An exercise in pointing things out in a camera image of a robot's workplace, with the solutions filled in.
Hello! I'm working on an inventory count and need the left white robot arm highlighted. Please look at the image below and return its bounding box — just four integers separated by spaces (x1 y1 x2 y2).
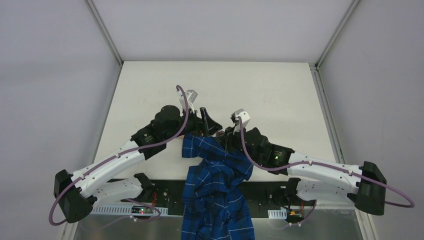
53 105 223 223

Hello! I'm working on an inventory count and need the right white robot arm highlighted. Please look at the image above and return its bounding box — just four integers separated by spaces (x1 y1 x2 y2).
216 127 387 216

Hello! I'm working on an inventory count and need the blue plaid shirt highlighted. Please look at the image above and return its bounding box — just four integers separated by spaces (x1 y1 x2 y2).
180 134 255 240

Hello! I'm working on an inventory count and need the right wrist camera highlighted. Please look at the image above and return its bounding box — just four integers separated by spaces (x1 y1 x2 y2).
231 108 251 135

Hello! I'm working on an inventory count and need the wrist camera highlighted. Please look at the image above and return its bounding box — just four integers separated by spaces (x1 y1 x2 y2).
231 108 251 135
178 89 198 112

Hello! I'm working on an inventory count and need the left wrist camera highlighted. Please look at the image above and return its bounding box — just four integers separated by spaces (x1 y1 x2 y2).
178 89 198 112

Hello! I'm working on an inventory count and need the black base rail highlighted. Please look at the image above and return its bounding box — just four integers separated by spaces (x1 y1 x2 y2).
119 178 319 220

